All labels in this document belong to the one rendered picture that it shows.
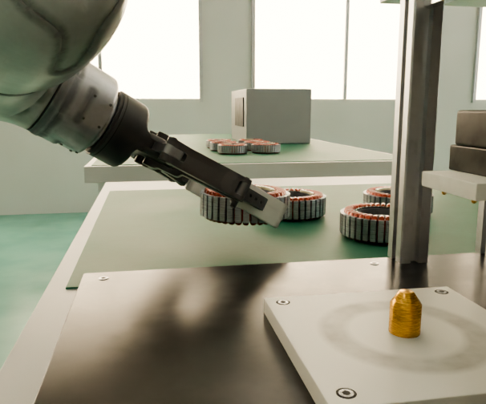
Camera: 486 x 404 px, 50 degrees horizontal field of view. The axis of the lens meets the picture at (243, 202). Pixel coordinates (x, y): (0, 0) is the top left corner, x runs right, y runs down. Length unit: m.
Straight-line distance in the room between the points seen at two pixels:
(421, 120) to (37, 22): 0.36
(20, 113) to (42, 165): 4.36
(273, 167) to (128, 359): 1.37
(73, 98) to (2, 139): 4.42
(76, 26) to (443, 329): 0.29
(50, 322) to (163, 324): 0.12
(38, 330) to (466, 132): 0.35
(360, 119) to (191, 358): 4.88
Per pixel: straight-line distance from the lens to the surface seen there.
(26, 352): 0.42
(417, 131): 0.53
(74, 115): 0.52
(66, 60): 0.37
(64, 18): 0.33
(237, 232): 0.74
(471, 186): 0.32
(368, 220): 0.68
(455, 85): 5.61
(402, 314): 0.34
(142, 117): 0.55
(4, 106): 0.50
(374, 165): 1.79
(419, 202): 0.54
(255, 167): 1.66
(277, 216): 0.61
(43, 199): 4.92
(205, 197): 0.63
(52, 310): 0.49
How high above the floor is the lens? 0.92
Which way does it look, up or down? 10 degrees down
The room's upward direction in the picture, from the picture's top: straight up
